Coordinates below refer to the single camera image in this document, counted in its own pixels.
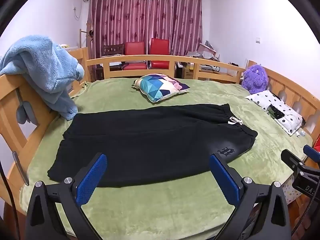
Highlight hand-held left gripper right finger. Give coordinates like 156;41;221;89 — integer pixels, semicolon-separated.
209;152;292;240

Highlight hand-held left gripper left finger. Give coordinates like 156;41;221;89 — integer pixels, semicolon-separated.
24;152;108;240

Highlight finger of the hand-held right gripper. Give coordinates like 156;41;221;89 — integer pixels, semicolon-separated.
303;144;320;163
281;149;305;173

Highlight black pants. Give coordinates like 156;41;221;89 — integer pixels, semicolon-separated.
47;103;258;188

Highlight white floral pillow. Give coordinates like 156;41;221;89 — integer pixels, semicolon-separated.
245;90;304;137

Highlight black phone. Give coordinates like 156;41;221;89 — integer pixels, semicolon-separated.
266;105;286;119

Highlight green fleece blanket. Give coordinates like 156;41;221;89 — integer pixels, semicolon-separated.
19;77;313;240

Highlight purple plush toy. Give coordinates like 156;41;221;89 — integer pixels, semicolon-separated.
241;64;269;94

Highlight geometric patterned pillow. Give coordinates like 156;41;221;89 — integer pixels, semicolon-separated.
132;73;191;103

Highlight light blue plush blanket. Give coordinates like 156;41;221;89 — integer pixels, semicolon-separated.
0;35;86;126

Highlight dark wooden chair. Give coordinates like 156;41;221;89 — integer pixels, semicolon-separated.
101;43;125;72

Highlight pile of cardboard boxes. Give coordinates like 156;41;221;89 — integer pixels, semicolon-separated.
180;40;221;79

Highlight red chair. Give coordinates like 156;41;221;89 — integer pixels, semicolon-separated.
149;38;171;69
122;41;148;71

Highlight wooden coat rack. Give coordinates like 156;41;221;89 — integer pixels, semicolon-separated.
78;21;95;52

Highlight maroon patterned curtain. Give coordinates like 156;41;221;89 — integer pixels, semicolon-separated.
87;0;203;58

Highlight wooden bed frame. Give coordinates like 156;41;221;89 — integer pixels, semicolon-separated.
0;47;320;240

